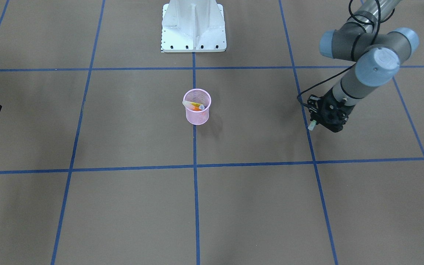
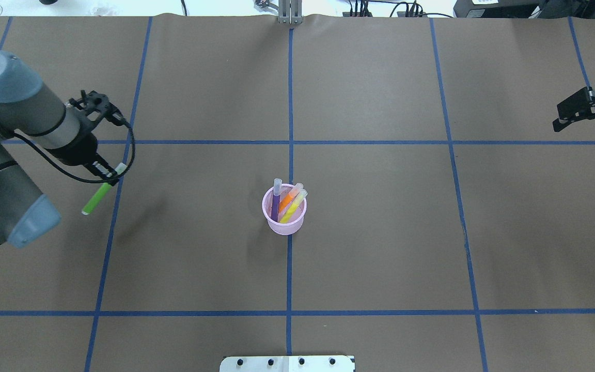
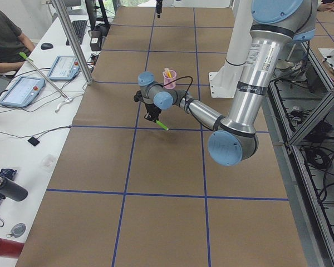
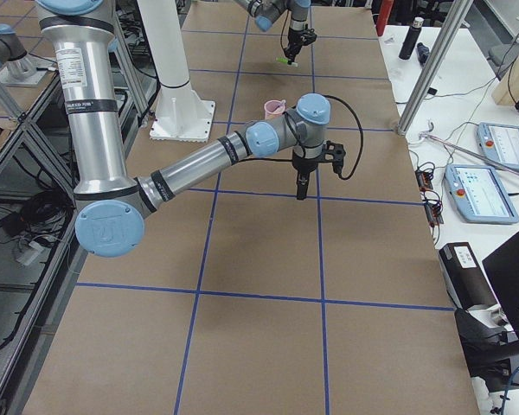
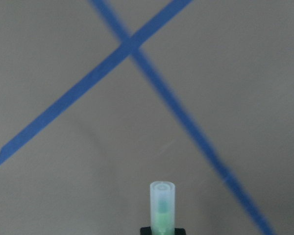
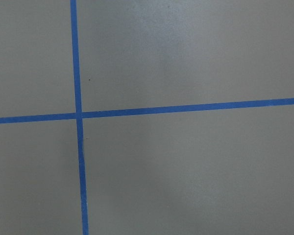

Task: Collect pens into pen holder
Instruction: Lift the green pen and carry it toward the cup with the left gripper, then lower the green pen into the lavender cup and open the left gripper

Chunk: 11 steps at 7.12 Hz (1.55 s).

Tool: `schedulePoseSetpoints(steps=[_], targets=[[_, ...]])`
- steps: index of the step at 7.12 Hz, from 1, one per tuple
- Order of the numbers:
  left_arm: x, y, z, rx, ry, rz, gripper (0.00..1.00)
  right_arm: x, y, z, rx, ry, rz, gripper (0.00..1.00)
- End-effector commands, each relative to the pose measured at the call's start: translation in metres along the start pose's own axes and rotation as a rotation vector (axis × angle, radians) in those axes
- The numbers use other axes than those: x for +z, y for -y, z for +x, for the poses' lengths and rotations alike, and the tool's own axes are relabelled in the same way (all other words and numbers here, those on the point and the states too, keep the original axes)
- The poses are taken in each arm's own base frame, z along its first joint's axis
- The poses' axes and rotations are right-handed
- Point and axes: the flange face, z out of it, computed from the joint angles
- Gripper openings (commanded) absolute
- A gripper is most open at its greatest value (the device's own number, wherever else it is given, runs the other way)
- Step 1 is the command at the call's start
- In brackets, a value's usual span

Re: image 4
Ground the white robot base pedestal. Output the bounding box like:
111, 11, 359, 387
138, 0, 215, 142

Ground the near teach pendant tablet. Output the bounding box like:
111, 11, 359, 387
445, 164, 519, 225

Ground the far teach pendant tablet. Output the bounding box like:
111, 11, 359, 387
477, 123, 519, 170

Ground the teach pendant tablet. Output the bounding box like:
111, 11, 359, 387
445, 164, 519, 225
477, 123, 519, 170

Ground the black water bottle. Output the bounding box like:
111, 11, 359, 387
398, 16, 424, 61

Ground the green highlighter pen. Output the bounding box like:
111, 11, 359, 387
276, 57, 298, 67

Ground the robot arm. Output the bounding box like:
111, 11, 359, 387
36, 1, 330, 257
236, 0, 317, 66

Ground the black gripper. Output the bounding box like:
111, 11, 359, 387
292, 156, 319, 200
284, 27, 306, 62

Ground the pink mesh pen holder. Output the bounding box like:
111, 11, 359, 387
264, 99, 286, 120

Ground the aluminium frame post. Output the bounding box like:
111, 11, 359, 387
396, 0, 473, 136

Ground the red bottle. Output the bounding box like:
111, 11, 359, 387
375, 0, 394, 37

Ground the black computer monitor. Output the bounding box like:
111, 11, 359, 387
483, 231, 519, 337

